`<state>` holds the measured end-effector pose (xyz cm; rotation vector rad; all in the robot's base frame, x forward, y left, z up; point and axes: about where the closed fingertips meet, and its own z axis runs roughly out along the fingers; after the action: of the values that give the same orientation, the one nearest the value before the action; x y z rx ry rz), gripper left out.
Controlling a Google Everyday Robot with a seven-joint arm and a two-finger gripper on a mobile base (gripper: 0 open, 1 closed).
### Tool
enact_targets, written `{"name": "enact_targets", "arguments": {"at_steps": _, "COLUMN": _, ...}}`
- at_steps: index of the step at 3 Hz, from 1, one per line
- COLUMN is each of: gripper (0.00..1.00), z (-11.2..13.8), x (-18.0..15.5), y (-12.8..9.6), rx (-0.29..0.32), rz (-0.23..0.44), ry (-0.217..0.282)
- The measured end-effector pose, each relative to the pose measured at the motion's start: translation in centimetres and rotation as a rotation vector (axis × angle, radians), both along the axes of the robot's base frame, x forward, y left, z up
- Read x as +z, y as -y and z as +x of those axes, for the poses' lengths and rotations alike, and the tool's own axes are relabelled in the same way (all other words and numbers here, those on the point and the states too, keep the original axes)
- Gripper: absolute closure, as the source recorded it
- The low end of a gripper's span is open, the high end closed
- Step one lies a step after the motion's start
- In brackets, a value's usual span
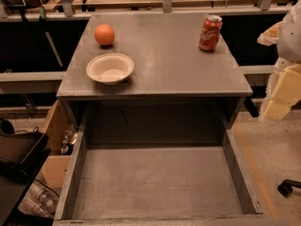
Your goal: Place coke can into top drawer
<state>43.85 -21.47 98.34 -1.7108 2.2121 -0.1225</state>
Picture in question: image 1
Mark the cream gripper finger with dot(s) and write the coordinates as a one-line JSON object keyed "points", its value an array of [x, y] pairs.
{"points": [[283, 92], [269, 36]]}

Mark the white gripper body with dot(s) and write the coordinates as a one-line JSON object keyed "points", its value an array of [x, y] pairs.
{"points": [[290, 38]]}

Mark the red coke can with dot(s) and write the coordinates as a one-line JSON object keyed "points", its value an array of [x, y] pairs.
{"points": [[210, 33]]}

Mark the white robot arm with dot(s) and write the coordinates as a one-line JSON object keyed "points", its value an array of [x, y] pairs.
{"points": [[289, 37]]}

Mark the open grey top drawer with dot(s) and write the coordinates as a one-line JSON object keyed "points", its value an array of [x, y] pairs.
{"points": [[154, 165]]}

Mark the black office chair wheel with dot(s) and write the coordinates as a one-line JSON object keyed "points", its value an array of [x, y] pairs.
{"points": [[287, 186]]}

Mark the grey wooden cabinet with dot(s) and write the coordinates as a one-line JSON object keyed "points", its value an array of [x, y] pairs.
{"points": [[168, 62]]}

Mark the white paper bowl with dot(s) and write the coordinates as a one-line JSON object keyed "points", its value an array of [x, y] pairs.
{"points": [[110, 69]]}

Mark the orange fruit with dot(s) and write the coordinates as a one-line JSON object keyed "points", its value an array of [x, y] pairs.
{"points": [[104, 34]]}

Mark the wooden crate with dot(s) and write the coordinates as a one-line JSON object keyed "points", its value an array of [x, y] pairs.
{"points": [[56, 165]]}

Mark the clear plastic bottles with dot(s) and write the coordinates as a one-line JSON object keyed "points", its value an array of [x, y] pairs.
{"points": [[39, 201]]}

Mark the black bin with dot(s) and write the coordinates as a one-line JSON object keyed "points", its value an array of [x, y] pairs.
{"points": [[21, 157]]}

